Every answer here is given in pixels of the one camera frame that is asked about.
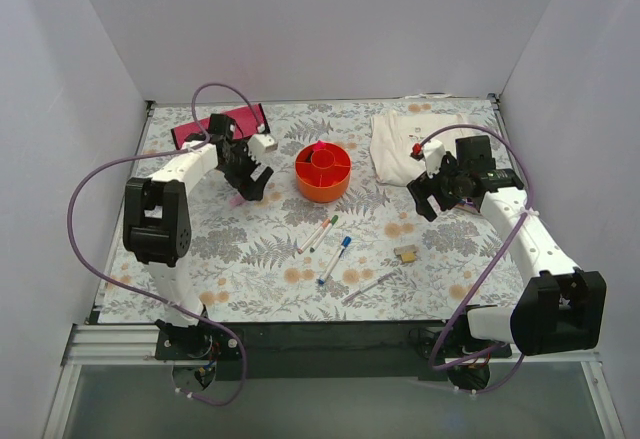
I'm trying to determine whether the orange cap white marker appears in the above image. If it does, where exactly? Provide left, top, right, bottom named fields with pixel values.
left=297, top=218, right=330, bottom=254

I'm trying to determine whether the green cap white marker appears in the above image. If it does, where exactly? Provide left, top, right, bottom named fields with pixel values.
left=310, top=215, right=338, bottom=252

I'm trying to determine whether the blue cap white marker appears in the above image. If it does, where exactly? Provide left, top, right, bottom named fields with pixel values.
left=317, top=236, right=351, bottom=285

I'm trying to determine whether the thin lilac pen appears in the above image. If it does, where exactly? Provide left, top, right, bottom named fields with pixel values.
left=342, top=273, right=393, bottom=304

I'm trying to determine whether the lilac pastel highlighter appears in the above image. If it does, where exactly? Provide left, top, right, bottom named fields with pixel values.
left=229, top=195, right=245, bottom=207

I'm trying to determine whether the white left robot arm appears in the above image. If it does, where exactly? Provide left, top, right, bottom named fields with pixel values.
left=123, top=112, right=277, bottom=359

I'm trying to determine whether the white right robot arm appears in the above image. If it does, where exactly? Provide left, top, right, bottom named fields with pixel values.
left=230, top=135, right=606, bottom=357

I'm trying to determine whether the cream folded t-shirt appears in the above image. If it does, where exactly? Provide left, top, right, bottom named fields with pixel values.
left=370, top=110, right=474, bottom=187

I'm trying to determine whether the orange round desk organizer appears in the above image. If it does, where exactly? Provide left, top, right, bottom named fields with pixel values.
left=294, top=142, right=352, bottom=203

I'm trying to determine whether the small brown binder clip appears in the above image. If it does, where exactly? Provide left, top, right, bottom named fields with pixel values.
left=394, top=245, right=417, bottom=264

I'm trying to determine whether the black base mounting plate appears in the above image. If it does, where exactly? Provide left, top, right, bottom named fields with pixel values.
left=154, top=322, right=516, bottom=380

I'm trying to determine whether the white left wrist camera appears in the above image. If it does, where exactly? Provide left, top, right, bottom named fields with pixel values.
left=247, top=133, right=278, bottom=158

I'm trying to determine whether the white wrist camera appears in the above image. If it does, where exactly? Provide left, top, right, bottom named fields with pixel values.
left=410, top=139, right=446, bottom=175
left=247, top=133, right=278, bottom=158

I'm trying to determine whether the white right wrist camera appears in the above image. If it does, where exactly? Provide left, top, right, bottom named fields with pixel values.
left=410, top=139, right=446, bottom=175

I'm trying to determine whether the aluminium frame rail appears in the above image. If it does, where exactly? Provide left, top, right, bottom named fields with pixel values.
left=62, top=323, right=174, bottom=364

